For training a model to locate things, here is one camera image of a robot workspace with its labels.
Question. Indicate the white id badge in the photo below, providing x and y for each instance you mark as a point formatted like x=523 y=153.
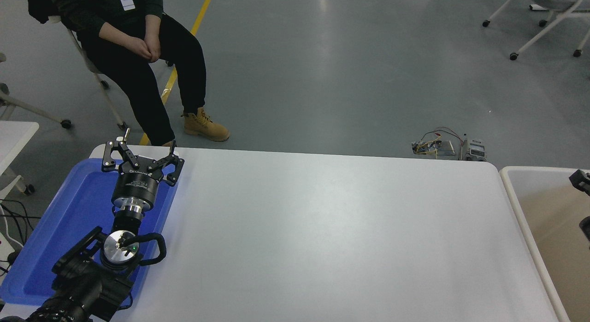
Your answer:
x=126 y=0

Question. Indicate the white power strip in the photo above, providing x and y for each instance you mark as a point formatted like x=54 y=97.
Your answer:
x=3 y=248

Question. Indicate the white side table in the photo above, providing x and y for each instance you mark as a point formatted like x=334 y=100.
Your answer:
x=14 y=137

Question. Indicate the grey chair base with caster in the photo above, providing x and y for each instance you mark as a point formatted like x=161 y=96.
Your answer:
x=66 y=123

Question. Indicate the white swivel chair grey seat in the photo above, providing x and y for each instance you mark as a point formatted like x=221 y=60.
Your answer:
x=560 y=1

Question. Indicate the large pale bin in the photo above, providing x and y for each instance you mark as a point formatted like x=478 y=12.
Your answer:
x=544 y=229

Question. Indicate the seated person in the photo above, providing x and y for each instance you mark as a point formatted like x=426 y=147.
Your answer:
x=133 y=82

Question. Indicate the seated person's left hand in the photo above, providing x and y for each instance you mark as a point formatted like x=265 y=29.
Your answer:
x=156 y=47

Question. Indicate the white frame chair with casters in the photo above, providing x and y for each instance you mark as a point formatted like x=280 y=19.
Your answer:
x=109 y=100

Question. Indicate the small grey electronic module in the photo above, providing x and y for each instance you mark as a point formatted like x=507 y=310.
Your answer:
x=474 y=150

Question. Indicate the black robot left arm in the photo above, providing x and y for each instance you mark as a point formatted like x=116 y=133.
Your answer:
x=83 y=285

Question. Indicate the seated person's right hand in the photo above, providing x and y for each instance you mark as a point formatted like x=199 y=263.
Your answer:
x=137 y=46

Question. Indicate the blue plastic tray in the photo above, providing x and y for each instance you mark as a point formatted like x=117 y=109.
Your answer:
x=69 y=220

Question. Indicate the black hanging cloth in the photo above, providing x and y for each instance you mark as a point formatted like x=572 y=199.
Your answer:
x=39 y=6

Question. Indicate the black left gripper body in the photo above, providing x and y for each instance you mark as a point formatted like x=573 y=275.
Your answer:
x=136 y=186

